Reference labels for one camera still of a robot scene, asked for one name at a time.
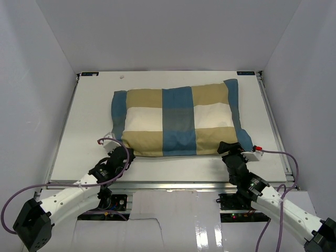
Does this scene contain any checkered blue beige pillowcase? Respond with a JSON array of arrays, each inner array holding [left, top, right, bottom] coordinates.
[[111, 79, 253, 157]]

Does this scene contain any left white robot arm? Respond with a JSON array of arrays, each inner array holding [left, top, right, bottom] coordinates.
[[13, 146, 135, 251]]

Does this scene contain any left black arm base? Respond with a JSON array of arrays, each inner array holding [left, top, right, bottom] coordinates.
[[97, 188, 128, 211]]

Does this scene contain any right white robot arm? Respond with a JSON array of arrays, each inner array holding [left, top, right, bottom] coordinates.
[[217, 142, 335, 251]]

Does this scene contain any right blue corner label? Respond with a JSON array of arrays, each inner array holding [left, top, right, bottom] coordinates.
[[237, 71, 255, 76]]

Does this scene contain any blue corner label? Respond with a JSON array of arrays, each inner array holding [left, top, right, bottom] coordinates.
[[237, 71, 255, 76], [78, 72, 99, 78]]

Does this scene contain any left blue corner label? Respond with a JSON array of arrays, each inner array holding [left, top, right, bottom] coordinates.
[[78, 72, 99, 78]]

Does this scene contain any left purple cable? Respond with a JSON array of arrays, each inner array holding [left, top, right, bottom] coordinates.
[[1, 137, 132, 235]]

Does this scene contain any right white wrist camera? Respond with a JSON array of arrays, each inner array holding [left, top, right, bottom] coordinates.
[[241, 145, 263, 162]]

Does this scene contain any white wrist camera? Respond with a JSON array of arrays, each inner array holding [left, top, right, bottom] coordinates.
[[97, 132, 121, 153], [241, 145, 263, 162]]

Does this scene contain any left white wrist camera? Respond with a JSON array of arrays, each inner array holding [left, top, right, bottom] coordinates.
[[97, 132, 121, 153]]

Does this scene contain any aluminium frame rail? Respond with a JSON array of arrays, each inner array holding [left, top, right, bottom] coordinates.
[[256, 71, 295, 182]]

